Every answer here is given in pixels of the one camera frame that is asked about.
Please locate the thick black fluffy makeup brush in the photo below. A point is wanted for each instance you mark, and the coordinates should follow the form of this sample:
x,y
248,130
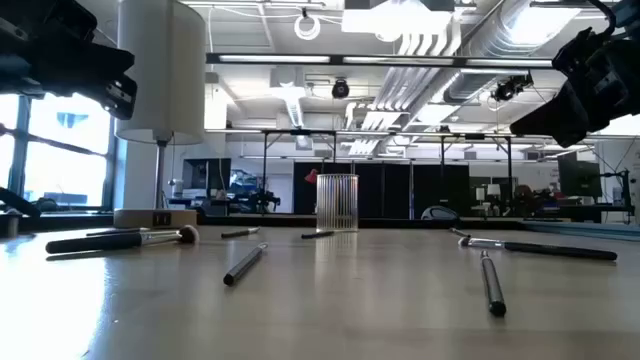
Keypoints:
x,y
100,242

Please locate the black metal background frame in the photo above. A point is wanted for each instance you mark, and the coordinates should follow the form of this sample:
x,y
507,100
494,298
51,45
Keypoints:
x,y
300,132
475,135

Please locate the black silver-ferrule makeup brush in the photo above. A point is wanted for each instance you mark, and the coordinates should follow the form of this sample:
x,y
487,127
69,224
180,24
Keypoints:
x,y
550,249

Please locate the blue flat panel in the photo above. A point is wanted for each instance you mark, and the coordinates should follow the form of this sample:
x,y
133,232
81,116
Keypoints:
x,y
590,231

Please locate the black computer monitor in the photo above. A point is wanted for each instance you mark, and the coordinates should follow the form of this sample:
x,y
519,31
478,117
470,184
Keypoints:
x,y
580,177
205,172

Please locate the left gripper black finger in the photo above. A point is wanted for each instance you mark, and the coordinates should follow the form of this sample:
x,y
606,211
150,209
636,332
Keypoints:
x,y
120,97
85,62

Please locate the white and black rounded object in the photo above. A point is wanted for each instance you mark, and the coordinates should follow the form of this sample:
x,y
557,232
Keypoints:
x,y
440,214

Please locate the black overhead light bar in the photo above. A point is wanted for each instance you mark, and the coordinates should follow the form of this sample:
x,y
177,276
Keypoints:
x,y
336,60

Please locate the small red object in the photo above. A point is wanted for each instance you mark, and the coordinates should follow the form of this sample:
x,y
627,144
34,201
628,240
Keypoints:
x,y
312,177

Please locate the white shade wooden base lamp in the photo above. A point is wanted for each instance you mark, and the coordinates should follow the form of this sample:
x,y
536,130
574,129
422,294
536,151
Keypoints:
x,y
160,75

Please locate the black partition wall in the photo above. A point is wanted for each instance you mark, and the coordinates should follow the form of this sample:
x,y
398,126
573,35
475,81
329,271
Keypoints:
x,y
385,190

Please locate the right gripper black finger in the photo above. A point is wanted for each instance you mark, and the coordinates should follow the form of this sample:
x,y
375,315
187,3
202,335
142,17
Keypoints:
x,y
555,125
575,52

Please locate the small grey cylinder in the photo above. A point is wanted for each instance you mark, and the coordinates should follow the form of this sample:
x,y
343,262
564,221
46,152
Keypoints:
x,y
10,225

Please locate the small white background lamp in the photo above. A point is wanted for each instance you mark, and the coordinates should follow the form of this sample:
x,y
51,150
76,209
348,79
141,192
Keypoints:
x,y
493,189

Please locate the white ceiling light panel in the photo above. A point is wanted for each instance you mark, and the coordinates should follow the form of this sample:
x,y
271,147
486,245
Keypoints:
x,y
395,20

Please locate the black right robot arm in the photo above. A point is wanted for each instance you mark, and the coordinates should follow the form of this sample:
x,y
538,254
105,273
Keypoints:
x,y
630,15

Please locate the silver ventilation duct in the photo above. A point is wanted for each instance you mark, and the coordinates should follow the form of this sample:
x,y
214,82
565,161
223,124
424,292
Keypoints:
x,y
480,80

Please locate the ribbed clear glass cup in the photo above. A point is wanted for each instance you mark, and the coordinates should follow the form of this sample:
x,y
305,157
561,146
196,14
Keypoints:
x,y
337,200

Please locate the black overhead camera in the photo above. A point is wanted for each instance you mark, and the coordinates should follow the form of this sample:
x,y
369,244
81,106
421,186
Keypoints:
x,y
340,90

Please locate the black hanging camera device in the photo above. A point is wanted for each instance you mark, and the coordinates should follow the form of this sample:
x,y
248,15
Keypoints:
x,y
510,89

